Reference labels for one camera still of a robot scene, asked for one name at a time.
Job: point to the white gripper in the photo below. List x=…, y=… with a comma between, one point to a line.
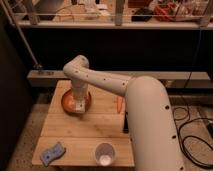
x=79, y=105

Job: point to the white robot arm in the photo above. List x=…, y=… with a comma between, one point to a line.
x=150, y=120

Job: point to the orange ceramic bowl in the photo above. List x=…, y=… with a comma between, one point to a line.
x=67, y=102

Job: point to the orange carrot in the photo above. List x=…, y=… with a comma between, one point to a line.
x=119, y=104

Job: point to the clear plastic cup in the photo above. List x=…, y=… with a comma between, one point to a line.
x=105, y=154

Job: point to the metal diagonal pole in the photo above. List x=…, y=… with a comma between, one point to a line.
x=37, y=65

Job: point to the wooden shelf rail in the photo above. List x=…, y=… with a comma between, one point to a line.
x=133, y=25

